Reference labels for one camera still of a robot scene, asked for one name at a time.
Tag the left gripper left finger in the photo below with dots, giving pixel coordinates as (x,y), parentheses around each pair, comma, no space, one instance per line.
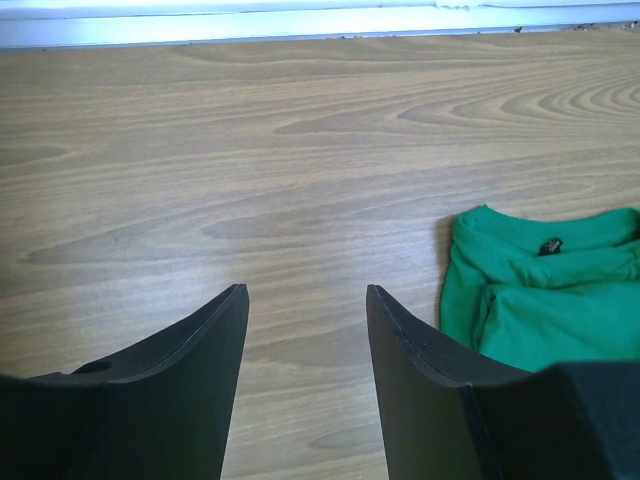
(161,408)

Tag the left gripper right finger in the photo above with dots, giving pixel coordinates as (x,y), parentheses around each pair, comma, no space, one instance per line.
(427,384)

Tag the green t-shirt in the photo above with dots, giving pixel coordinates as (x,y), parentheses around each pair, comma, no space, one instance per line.
(530,294)

